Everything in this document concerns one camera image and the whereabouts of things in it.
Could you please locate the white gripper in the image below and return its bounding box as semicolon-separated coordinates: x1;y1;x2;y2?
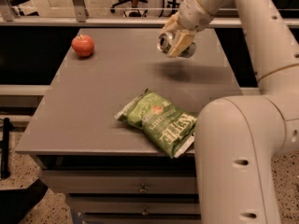
160;0;213;58

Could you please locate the silver 7up soda can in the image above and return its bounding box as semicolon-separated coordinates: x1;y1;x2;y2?
157;32;196;58

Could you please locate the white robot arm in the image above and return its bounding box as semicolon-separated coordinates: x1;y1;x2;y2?
163;0;299;224

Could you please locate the black office chair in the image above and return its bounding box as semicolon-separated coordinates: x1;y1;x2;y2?
110;0;148;17

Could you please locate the red apple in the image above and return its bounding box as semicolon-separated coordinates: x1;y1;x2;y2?
71;35;94;57

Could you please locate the green kettle chips bag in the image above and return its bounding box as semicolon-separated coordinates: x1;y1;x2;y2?
115;90;197;158

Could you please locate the grey metal railing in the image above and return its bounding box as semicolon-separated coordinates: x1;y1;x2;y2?
0;0;299;29

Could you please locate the grey drawer cabinet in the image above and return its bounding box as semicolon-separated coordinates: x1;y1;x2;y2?
17;28;240;224

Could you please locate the top drawer knob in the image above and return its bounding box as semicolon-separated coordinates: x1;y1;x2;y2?
138;184;148;194

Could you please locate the drawer knob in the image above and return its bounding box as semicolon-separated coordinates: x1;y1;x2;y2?
138;184;148;194
140;208;150;216

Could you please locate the black stand at left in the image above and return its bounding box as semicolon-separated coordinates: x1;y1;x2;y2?
0;118;14;179

